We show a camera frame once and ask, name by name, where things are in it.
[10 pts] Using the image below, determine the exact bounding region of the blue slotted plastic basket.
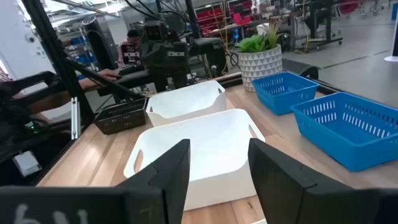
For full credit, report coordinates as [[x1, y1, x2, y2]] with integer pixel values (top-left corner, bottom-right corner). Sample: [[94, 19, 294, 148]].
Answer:
[[290, 91, 398, 172], [251, 72, 320, 116]]

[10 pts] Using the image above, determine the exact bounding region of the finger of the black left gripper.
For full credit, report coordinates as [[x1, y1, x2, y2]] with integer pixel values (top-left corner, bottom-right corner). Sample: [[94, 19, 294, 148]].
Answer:
[[154, 74, 169, 93], [173, 73, 188, 91]]

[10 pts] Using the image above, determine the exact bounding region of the white label card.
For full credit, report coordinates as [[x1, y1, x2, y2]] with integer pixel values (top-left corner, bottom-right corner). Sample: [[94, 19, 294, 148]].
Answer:
[[12, 151, 43, 177]]

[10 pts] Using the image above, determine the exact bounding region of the person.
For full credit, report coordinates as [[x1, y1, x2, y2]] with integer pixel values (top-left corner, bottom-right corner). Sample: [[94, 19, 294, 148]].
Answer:
[[79, 29, 141, 91]]

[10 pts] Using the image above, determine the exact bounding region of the potted plant, white patterned pot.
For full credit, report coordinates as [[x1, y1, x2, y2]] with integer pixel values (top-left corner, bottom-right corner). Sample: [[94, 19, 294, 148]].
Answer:
[[235, 20, 284, 93]]

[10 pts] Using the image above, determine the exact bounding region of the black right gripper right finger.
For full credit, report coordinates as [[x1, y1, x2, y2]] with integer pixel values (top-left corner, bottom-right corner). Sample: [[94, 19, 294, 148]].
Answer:
[[248, 138, 379, 224]]

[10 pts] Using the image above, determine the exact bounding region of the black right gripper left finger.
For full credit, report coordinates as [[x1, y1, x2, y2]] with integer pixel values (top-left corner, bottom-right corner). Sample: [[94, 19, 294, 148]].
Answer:
[[116, 139, 191, 224]]

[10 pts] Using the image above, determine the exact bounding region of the black perforated plastic basket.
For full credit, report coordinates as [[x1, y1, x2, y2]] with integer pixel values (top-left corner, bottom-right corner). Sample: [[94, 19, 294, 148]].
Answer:
[[94, 98, 147, 136]]

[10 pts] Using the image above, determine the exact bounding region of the black equipment cart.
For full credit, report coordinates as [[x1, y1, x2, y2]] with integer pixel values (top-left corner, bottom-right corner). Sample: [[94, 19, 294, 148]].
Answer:
[[303, 0, 343, 50]]

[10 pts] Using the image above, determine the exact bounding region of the black aluminium rig frame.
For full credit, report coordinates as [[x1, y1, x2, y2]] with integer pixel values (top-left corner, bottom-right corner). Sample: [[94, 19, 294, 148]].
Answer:
[[21, 0, 398, 139]]

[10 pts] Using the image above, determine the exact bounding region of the red storage bins rack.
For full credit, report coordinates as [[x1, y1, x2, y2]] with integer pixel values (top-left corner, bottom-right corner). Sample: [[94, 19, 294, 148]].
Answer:
[[194, 1, 254, 35]]

